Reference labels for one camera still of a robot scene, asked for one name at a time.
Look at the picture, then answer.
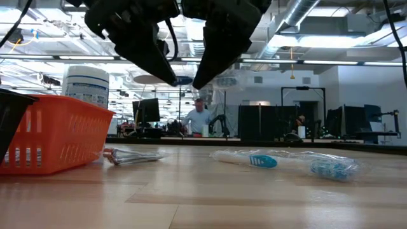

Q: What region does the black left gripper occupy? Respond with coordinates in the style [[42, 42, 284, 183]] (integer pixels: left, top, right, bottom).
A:
[[65, 0, 181, 87]]

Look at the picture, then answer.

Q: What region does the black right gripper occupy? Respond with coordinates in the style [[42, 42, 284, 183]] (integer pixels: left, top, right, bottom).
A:
[[181, 0, 273, 90]]

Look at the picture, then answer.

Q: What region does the black computer monitor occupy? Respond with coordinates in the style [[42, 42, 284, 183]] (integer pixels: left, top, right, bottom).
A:
[[132, 97, 161, 124]]

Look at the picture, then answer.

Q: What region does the person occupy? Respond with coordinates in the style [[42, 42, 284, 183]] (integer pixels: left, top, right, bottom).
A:
[[294, 114, 306, 136], [181, 97, 212, 134]]

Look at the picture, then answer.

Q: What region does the white wipes canister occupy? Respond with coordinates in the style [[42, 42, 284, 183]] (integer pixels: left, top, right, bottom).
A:
[[61, 65, 111, 111]]

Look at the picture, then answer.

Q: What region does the black partition panel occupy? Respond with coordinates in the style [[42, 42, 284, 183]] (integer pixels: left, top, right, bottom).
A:
[[238, 104, 300, 143]]

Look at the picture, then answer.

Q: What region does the long LED light bar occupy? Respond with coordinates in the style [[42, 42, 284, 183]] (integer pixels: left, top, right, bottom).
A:
[[0, 53, 407, 67]]

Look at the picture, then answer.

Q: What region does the bagged silver nail clipper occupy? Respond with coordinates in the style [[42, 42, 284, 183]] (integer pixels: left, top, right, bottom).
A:
[[102, 146, 168, 166]]

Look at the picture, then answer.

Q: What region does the orange plastic basket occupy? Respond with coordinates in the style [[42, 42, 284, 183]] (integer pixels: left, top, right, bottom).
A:
[[0, 94, 116, 176]]

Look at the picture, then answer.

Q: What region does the dark monitor bank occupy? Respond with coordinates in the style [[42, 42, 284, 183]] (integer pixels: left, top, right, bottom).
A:
[[324, 104, 382, 141]]

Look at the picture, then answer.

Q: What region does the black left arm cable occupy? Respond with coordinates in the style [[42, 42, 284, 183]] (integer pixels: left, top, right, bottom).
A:
[[164, 18, 179, 62]]

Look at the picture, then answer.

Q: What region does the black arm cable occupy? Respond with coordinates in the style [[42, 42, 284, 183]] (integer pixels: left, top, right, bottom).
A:
[[383, 0, 407, 89], [164, 18, 179, 62]]

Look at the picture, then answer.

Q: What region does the silver ventilation duct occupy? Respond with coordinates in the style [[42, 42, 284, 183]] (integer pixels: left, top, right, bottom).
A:
[[184, 17, 206, 58], [254, 0, 322, 61]]

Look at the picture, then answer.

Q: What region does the yellow hanging cord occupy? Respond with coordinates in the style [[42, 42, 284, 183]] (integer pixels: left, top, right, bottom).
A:
[[288, 46, 296, 80]]

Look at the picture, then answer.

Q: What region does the thin black cable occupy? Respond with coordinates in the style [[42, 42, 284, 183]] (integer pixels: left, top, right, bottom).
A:
[[0, 0, 33, 48]]

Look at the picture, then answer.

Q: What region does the ceiling cable reel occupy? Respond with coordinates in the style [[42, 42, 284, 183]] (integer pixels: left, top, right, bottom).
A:
[[5, 27, 36, 48]]

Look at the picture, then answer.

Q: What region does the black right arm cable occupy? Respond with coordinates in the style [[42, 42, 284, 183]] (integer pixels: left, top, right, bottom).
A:
[[383, 0, 407, 89]]

